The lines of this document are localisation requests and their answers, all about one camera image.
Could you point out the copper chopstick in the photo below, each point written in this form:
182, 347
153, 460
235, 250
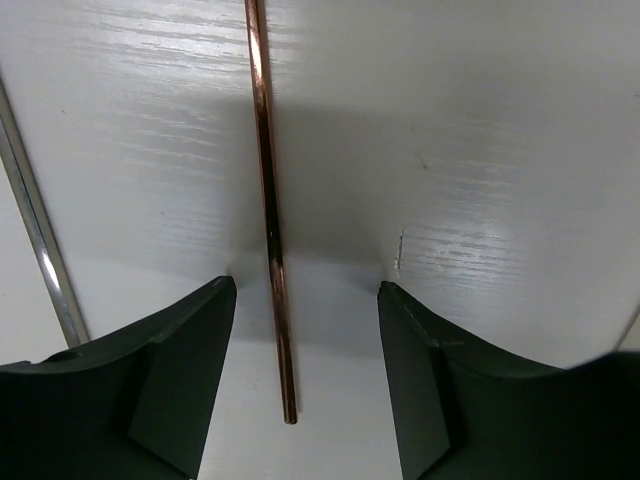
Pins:
257, 34

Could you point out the dark metal chopstick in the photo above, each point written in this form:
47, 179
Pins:
39, 229

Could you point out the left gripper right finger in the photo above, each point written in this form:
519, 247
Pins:
464, 408

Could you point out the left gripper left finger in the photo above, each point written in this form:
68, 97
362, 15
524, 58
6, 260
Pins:
133, 404

